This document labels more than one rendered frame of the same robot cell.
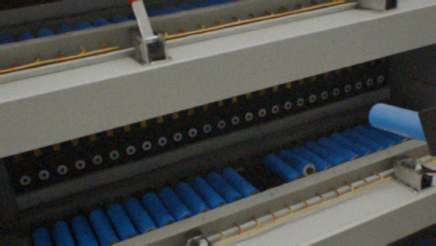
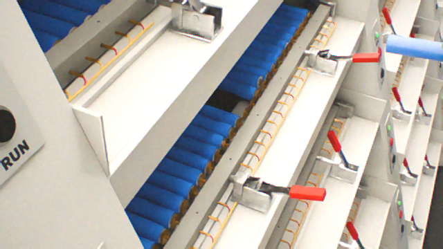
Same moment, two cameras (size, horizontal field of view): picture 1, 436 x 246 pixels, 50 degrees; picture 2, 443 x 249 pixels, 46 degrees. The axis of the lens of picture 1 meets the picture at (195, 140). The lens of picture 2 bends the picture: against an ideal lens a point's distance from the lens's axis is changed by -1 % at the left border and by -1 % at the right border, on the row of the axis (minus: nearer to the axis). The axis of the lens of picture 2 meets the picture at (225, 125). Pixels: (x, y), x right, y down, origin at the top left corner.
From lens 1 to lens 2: 35 cm
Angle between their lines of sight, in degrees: 42
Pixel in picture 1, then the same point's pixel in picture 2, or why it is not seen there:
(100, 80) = (197, 72)
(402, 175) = (318, 64)
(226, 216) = (244, 150)
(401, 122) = (418, 49)
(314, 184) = (277, 94)
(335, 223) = (306, 122)
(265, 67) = (265, 9)
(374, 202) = (314, 94)
